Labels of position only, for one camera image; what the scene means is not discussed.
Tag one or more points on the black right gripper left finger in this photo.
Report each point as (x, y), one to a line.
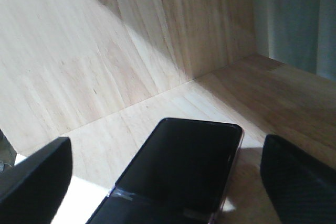
(32, 191)

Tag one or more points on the wooden desk shelf unit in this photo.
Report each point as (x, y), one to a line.
(104, 72)

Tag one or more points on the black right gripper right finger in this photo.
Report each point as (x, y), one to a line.
(300, 187)

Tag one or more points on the black smartphone with white label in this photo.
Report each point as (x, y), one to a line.
(179, 175)

